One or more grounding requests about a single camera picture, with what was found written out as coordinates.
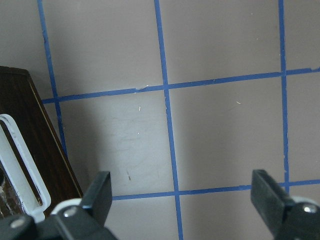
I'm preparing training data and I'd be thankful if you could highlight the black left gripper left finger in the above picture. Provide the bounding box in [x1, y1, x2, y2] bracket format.
[54, 171, 112, 240]

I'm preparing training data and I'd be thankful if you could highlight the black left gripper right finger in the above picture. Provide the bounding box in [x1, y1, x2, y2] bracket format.
[250, 169, 320, 240]

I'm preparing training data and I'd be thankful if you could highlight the white drawer handle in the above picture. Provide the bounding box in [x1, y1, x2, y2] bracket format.
[0, 113, 52, 223]

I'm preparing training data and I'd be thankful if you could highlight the dark brown wooden drawer cabinet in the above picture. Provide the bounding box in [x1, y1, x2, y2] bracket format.
[0, 66, 83, 216]

